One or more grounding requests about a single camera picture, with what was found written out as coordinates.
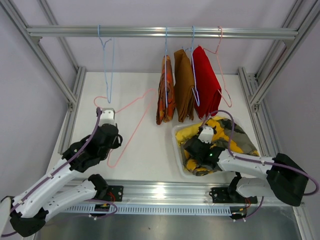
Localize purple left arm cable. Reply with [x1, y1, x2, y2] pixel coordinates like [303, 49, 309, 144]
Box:
[0, 106, 118, 238]

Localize orange brown camouflage trousers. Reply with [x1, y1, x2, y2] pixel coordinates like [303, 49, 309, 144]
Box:
[156, 55, 176, 125]

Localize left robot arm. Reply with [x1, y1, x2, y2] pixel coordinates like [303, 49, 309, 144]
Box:
[9, 123, 123, 238]

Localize red trousers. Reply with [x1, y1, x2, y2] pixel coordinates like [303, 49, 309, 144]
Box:
[192, 46, 222, 119]

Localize aluminium frame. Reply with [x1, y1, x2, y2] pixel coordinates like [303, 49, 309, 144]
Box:
[0, 0, 320, 216]

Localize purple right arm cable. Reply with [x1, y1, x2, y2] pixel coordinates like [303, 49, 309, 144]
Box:
[198, 109, 320, 222]

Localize pink hanger of yellow camouflage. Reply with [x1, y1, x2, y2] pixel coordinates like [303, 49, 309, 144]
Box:
[91, 88, 158, 171]

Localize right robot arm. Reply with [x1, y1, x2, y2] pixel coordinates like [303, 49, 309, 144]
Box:
[183, 136, 308, 207]

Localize pink hanger of red trousers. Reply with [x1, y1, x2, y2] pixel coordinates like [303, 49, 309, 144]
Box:
[203, 26, 233, 108]

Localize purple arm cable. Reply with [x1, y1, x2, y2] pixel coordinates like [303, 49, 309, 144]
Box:
[0, 106, 118, 238]
[198, 109, 320, 222]

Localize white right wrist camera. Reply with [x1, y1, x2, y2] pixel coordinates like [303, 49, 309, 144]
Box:
[197, 126, 215, 144]

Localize blue hanger of yellow trousers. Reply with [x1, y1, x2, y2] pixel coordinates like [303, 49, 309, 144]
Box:
[97, 24, 116, 104]

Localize white plastic basket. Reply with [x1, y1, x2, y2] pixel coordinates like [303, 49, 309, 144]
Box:
[171, 123, 196, 179]

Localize blue hanger of orange camouflage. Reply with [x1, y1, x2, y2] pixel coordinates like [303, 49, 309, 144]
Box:
[164, 26, 168, 109]

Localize slotted cable duct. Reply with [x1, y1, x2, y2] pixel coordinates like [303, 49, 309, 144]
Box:
[63, 203, 232, 216]

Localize yellow grey camouflage trousers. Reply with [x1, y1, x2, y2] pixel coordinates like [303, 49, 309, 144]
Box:
[183, 120, 259, 177]

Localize blue hanger of brown trousers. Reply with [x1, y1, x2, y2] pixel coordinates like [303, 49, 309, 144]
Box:
[181, 25, 201, 107]

